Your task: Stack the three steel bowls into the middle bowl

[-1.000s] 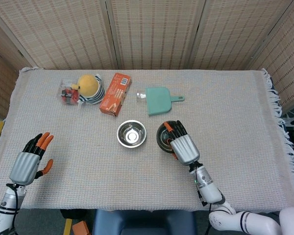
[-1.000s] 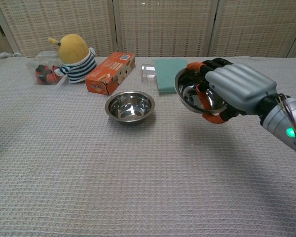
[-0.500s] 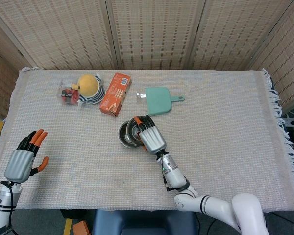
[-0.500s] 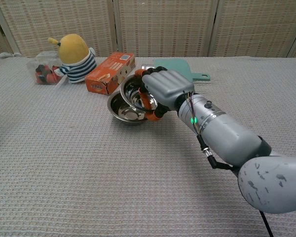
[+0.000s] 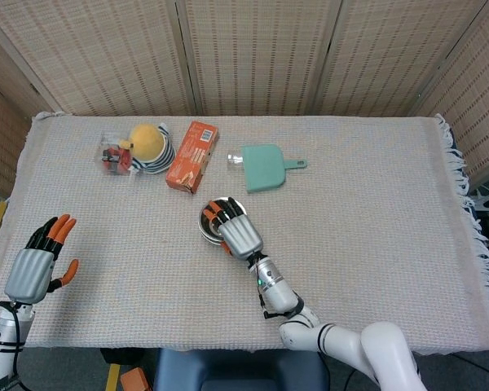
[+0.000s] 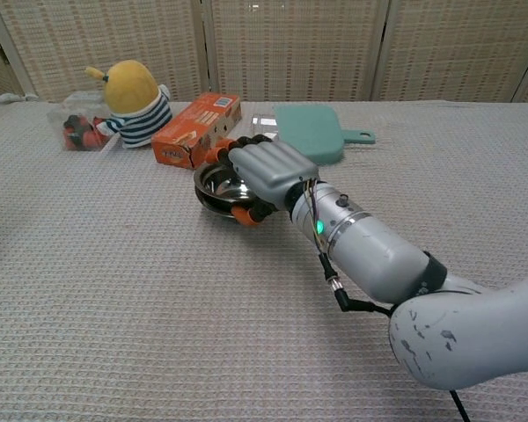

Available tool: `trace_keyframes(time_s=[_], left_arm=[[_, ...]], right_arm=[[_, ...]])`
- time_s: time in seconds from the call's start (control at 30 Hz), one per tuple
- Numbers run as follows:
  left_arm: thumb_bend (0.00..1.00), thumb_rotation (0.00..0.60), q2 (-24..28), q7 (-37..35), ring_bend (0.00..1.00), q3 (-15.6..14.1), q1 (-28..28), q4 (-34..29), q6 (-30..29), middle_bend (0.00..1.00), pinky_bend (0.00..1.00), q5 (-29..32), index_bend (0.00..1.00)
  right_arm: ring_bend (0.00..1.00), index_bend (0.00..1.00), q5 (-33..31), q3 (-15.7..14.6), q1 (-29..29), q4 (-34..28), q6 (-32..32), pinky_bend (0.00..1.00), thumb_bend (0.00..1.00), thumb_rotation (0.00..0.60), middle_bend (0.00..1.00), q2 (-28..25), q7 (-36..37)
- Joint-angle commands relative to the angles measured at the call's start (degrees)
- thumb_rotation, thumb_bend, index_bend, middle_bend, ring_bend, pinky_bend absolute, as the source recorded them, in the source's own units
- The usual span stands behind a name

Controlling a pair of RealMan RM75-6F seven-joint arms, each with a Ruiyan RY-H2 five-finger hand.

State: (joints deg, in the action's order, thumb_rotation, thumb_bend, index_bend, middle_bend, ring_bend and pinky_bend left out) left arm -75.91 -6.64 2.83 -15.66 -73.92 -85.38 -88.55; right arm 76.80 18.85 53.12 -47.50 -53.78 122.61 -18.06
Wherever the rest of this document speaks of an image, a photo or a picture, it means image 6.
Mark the green plastic dustpan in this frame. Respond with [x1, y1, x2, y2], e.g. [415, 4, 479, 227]
[274, 105, 377, 167]

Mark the grey waffle tablecloth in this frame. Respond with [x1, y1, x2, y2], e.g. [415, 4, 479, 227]
[0, 93, 528, 422]

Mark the orange cardboard box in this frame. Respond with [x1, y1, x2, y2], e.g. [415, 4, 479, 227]
[150, 91, 243, 171]

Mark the clear plastic jar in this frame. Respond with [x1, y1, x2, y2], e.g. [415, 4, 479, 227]
[251, 113, 283, 142]

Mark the yellow plush toy striped shirt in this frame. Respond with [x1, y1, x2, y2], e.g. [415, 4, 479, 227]
[84, 59, 174, 150]

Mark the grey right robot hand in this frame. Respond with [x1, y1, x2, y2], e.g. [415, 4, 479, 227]
[205, 134, 321, 229]

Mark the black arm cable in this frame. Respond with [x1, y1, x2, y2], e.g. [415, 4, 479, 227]
[317, 251, 397, 316]

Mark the clear bag of red toys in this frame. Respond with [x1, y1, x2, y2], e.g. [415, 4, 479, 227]
[47, 91, 121, 153]

